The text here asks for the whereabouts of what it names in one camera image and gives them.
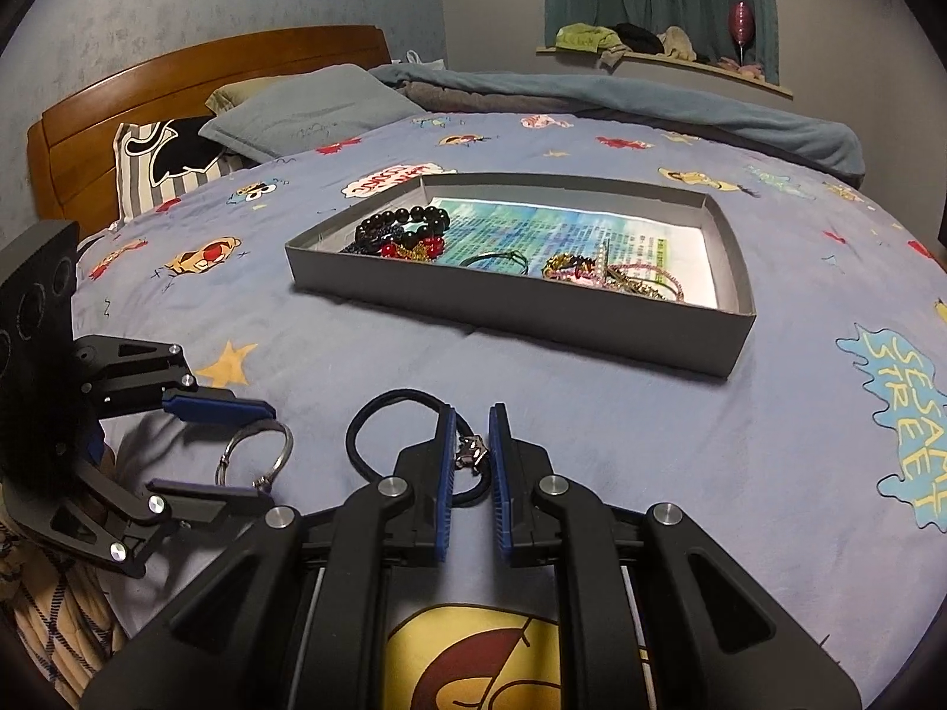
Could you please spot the wooden window sill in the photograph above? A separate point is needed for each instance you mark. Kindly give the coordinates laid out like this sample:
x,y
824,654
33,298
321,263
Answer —
x,y
611,60

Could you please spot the black cloth on sill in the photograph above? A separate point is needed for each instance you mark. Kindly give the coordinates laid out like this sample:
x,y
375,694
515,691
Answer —
x,y
637,39

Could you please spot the grey blue pillow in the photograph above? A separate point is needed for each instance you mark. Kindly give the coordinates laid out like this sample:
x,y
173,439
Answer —
x,y
307,111

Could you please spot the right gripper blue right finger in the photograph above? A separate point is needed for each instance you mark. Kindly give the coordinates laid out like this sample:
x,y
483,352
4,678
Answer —
x,y
498,430

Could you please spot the blue green printed paper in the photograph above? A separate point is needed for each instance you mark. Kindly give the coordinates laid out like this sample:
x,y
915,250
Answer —
x,y
604,250

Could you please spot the blue folded blanket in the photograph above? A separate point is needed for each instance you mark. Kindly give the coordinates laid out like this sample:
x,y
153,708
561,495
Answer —
x,y
830,147

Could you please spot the striped black white pillow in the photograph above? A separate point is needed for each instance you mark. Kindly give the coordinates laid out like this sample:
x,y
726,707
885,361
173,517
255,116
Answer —
x,y
156,163

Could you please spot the blue cartoon bed sheet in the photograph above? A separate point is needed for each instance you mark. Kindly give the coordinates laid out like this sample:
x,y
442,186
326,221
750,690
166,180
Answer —
x,y
819,463

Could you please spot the green cloth on sill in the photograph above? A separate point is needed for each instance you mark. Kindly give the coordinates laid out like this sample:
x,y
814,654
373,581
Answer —
x,y
579,37

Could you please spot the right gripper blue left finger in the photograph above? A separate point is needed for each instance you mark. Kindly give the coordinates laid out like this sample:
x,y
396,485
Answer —
x,y
446,444

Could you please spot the grey shallow cardboard box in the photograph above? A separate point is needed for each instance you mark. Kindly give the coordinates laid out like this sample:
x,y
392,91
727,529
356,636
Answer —
x,y
675,335

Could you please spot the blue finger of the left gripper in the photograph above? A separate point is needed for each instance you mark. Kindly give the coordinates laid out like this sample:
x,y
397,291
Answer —
x,y
215,407
208,504

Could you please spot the olive green pillow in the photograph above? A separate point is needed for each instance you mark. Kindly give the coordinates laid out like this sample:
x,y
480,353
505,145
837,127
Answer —
x,y
227,97

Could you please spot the silver metal ring bangle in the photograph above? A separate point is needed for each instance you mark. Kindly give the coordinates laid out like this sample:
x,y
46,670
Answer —
x,y
259,451

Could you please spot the pink balloon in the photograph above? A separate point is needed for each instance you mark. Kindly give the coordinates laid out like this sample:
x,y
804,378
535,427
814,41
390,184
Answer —
x,y
742,28

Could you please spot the beige cloth on sill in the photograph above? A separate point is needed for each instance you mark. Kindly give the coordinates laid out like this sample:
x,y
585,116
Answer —
x,y
677,44

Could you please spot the plaid sleeve left forearm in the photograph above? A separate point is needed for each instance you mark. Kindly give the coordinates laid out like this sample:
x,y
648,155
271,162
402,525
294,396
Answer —
x,y
58,627

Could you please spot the wooden headboard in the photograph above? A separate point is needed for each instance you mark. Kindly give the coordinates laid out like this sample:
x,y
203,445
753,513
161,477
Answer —
x,y
71,166

